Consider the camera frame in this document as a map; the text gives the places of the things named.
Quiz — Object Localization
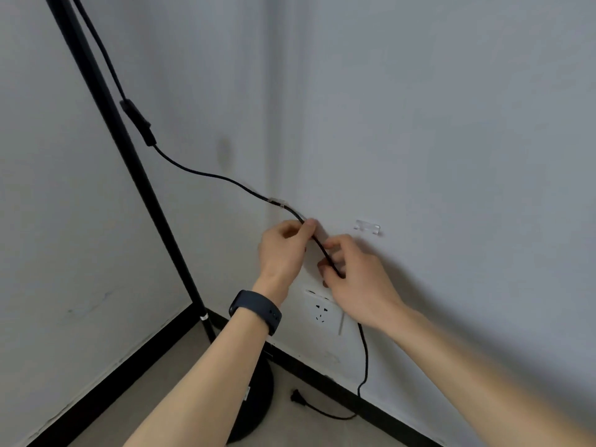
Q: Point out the person's left hand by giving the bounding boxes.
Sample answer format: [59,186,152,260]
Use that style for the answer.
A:
[257,219,320,303]

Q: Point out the person's right hand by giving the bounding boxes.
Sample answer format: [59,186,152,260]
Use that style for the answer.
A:
[318,234,406,336]

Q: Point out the black lamp power cable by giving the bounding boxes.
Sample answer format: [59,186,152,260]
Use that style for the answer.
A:
[70,0,369,420]

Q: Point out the person's left forearm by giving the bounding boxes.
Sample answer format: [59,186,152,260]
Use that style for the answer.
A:
[122,280,290,447]

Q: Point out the person's right forearm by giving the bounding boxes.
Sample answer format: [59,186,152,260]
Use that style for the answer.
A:
[379,302,596,447]

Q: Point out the black wrist smartwatch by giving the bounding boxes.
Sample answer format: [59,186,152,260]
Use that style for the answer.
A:
[228,289,283,336]

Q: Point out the black round lamp base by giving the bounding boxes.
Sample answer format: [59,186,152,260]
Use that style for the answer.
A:
[227,342,275,444]

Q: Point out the black floor lamp pole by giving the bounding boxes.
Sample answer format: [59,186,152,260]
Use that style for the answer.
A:
[44,0,218,344]

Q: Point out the black baseboard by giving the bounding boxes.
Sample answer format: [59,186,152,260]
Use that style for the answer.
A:
[25,302,445,447]

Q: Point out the white wall power socket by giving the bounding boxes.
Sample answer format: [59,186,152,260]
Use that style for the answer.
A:
[298,287,346,336]

